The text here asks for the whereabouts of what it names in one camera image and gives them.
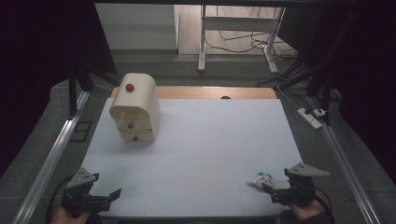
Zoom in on black metal stand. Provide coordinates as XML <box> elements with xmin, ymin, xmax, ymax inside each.
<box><xmin>278</xmin><ymin>8</ymin><xmax>363</xmax><ymax>127</ymax></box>
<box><xmin>67</xmin><ymin>60</ymin><xmax>121</xmax><ymax>119</ymax></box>

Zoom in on hand-held gripper cable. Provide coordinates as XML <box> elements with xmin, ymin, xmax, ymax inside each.
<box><xmin>44</xmin><ymin>174</ymin><xmax>75</xmax><ymax>224</ymax></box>
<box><xmin>312</xmin><ymin>184</ymin><xmax>336</xmax><ymax>224</ymax></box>

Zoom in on dark curtain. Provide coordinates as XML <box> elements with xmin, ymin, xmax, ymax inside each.
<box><xmin>0</xmin><ymin>0</ymin><xmax>119</xmax><ymax>179</ymax></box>
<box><xmin>276</xmin><ymin>0</ymin><xmax>396</xmax><ymax>185</ymax></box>

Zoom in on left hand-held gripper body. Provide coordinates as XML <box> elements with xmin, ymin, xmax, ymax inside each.
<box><xmin>61</xmin><ymin>167</ymin><xmax>106</xmax><ymax>217</ymax></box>

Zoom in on person's left hand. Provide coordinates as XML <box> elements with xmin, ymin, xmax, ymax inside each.
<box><xmin>49</xmin><ymin>204</ymin><xmax>92</xmax><ymax>224</ymax></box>

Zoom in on white cabinet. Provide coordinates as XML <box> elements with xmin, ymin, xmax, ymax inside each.
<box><xmin>94</xmin><ymin>3</ymin><xmax>180</xmax><ymax>51</ymax></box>

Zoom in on white power strip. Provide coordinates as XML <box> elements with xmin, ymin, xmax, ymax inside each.
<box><xmin>296</xmin><ymin>106</ymin><xmax>323</xmax><ymax>131</ymax></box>

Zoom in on aluminium rail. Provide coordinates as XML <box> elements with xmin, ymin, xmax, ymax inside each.
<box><xmin>11</xmin><ymin>90</ymin><xmax>92</xmax><ymax>224</ymax></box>
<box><xmin>320</xmin><ymin>120</ymin><xmax>382</xmax><ymax>224</ymax></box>

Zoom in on left hand-held gripper cable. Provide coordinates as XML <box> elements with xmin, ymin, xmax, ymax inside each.
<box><xmin>44</xmin><ymin>174</ymin><xmax>75</xmax><ymax>224</ymax></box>

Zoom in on white table mat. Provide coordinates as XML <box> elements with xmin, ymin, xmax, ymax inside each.
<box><xmin>81</xmin><ymin>97</ymin><xmax>323</xmax><ymax>218</ymax></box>

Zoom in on cream drawer cabinet red knobs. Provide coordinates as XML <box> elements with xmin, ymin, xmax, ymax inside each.
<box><xmin>108</xmin><ymin>72</ymin><xmax>162</xmax><ymax>143</ymax></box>

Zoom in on white power cable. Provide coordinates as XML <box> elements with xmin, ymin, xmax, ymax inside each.
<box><xmin>276</xmin><ymin>83</ymin><xmax>302</xmax><ymax>110</ymax></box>

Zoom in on small blue white plush toy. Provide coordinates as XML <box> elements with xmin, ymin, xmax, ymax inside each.
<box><xmin>246</xmin><ymin>171</ymin><xmax>276</xmax><ymax>190</ymax></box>

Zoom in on black floor cables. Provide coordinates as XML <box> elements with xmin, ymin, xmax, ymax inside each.
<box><xmin>204</xmin><ymin>29</ymin><xmax>309</xmax><ymax>89</ymax></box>

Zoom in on right hand-held gripper cable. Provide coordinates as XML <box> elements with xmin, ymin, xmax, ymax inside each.
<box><xmin>312</xmin><ymin>184</ymin><xmax>336</xmax><ymax>224</ymax></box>

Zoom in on person's right hand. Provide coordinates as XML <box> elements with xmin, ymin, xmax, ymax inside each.
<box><xmin>288</xmin><ymin>194</ymin><xmax>328</xmax><ymax>222</ymax></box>

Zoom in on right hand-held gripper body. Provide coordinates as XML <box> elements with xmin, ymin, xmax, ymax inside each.
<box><xmin>279</xmin><ymin>162</ymin><xmax>331</xmax><ymax>207</ymax></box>

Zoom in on white desk frame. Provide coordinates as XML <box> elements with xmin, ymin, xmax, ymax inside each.
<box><xmin>197</xmin><ymin>4</ymin><xmax>287</xmax><ymax>75</ymax></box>

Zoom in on clear drawer with red knob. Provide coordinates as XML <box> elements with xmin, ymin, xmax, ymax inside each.
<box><xmin>120</xmin><ymin>132</ymin><xmax>156</xmax><ymax>143</ymax></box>

